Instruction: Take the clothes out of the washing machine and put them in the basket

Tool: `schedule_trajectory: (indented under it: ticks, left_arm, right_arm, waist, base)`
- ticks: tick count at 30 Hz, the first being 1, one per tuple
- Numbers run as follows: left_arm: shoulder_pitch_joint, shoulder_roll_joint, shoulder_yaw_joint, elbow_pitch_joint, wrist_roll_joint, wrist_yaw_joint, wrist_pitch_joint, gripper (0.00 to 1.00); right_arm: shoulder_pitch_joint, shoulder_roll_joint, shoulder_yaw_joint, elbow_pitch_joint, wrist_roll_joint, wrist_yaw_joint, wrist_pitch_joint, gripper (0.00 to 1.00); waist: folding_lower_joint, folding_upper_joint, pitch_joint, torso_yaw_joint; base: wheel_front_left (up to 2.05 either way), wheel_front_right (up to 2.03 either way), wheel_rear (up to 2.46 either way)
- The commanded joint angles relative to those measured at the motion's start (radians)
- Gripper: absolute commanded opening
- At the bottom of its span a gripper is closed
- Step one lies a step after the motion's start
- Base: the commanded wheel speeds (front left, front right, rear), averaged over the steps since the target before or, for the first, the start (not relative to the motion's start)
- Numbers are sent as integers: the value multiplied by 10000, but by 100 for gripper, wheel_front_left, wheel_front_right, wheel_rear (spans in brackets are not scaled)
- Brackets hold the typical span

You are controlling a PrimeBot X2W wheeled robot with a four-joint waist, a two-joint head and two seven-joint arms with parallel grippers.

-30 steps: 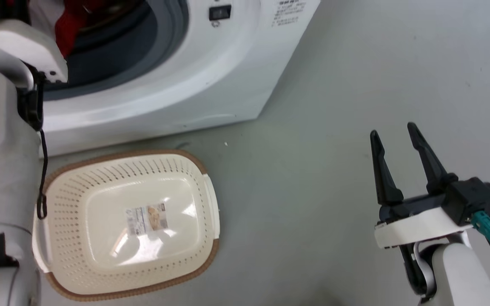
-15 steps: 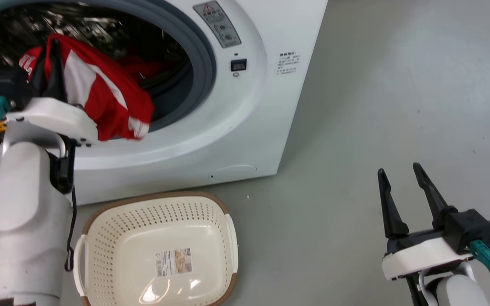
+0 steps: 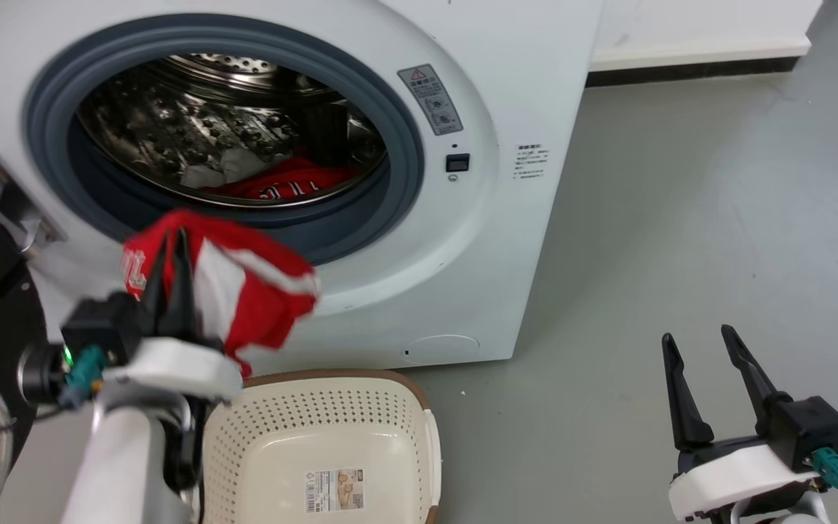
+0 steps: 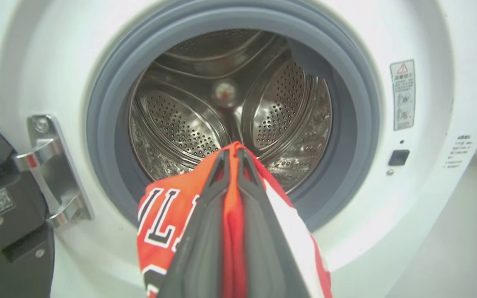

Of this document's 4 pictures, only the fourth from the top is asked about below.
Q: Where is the dark washing machine door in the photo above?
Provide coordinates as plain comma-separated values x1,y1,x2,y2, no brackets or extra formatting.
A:
0,108,55,298

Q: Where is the grey rubber door gasket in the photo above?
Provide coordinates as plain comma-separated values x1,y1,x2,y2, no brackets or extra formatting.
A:
86,0,381,233

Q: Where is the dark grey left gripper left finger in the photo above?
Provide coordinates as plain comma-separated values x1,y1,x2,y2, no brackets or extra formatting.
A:
157,149,231,298

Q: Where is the white front-load washing machine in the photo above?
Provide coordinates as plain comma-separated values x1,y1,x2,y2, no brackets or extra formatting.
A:
0,0,477,298

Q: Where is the warning sticker label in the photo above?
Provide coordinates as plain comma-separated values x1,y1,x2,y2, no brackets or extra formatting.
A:
390,60,416,131

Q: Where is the black door latch socket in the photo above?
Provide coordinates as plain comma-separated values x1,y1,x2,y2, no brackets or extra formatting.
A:
388,149,410,166

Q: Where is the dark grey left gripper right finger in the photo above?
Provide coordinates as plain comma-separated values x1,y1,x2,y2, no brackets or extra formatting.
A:
236,148,311,298

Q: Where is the chrome door hinge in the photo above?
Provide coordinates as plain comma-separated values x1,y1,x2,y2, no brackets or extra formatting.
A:
13,115,94,228

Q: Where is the perforated stainless steel drum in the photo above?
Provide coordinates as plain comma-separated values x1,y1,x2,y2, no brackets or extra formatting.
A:
129,28,332,194

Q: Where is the red jersey with white lettering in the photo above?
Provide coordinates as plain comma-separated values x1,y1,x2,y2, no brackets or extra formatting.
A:
137,141,333,298

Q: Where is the small printed text sticker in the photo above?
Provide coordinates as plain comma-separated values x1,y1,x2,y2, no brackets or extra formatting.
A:
443,133,474,169

